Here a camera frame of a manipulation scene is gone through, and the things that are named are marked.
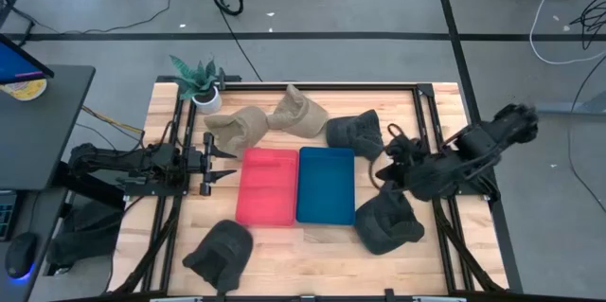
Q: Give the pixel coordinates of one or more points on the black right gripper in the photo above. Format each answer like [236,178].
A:
[421,179]

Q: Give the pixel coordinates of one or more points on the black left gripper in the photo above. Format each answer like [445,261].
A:
[207,160]

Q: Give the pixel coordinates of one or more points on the beige baseball cap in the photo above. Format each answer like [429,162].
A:
[300,115]
[237,131]

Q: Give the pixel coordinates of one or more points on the dark grey baseball cap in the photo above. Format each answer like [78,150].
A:
[355,134]
[220,254]
[388,226]

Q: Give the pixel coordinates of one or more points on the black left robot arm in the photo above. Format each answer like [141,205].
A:
[118,160]

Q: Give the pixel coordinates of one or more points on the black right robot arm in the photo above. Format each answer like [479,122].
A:
[478,143]

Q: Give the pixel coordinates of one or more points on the red plastic tray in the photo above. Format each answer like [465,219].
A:
[267,188]

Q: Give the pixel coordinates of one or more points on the blue plastic tray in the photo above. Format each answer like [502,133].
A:
[326,188]

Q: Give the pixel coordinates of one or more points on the green plant in white pot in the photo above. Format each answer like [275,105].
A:
[199,84]

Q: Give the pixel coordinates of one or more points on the black bag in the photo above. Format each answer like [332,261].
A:
[87,233]

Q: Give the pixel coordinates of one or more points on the grey side desk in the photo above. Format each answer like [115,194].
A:
[45,207]

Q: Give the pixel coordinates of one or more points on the grey desk foot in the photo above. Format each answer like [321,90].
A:
[568,107]

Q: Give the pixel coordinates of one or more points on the dark grey desk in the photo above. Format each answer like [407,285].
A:
[38,131]

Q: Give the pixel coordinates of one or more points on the round yellow bowl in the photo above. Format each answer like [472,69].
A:
[26,90]

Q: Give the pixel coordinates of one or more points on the black computer mouse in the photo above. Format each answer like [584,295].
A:
[20,254]

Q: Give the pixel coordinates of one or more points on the black keyboard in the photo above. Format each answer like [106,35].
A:
[5,214]

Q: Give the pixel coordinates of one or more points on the black computer monitor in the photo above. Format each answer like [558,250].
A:
[19,63]

